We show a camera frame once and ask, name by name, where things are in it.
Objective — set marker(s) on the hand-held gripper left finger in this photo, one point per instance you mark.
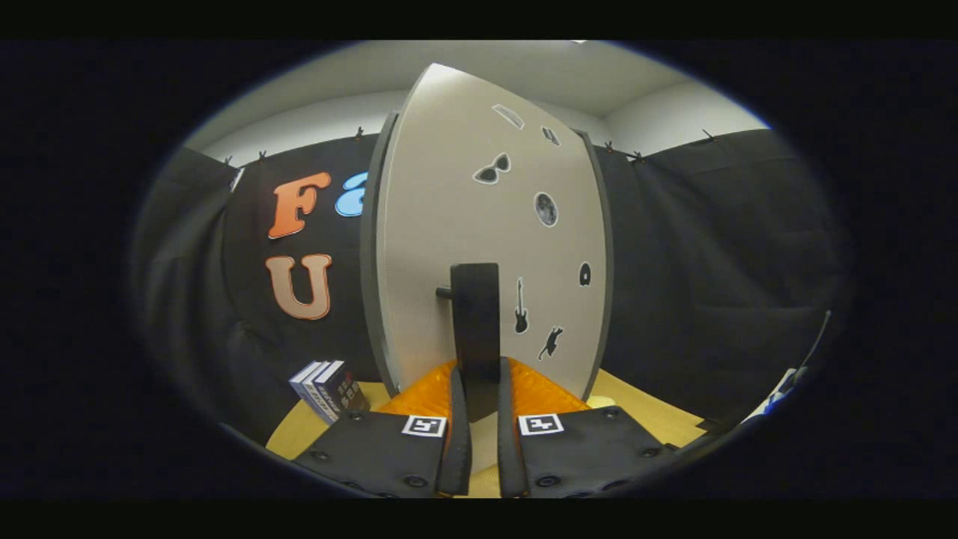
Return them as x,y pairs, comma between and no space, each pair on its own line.
455,442

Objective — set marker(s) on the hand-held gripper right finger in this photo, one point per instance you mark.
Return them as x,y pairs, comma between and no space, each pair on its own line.
510,449

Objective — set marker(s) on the beige cabinet door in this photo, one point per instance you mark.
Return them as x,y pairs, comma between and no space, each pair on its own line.
449,187

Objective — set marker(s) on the dark grey cabinet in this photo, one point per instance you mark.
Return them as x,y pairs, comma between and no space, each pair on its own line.
369,262

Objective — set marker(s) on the white side table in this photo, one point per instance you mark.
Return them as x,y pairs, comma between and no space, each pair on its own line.
778,393

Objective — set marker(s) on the black backdrop cloth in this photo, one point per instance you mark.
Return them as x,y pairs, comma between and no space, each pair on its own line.
711,262

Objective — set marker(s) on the thin stand pole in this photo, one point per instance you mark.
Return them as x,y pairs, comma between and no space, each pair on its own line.
817,340

